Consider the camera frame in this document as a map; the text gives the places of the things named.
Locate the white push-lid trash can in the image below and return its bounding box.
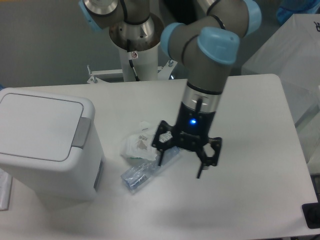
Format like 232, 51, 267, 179
0, 88, 104, 201

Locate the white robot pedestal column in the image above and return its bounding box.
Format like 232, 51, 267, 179
118, 46, 158, 82

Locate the crumpled white plastic wrapper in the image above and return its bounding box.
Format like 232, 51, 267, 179
120, 121, 159, 161

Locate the white metal base bracket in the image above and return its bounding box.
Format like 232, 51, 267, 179
86, 59, 178, 84

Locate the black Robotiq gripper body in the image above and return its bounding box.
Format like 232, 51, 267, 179
172, 103, 216, 152

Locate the blue shoe cover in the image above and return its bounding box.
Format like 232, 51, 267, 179
276, 0, 320, 25

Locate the crushed clear plastic bottle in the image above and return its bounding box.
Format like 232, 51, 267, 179
120, 146, 180, 193

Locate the black device at edge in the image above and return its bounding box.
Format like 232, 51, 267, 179
302, 202, 320, 229

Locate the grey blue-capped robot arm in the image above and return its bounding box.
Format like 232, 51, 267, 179
78, 0, 262, 170

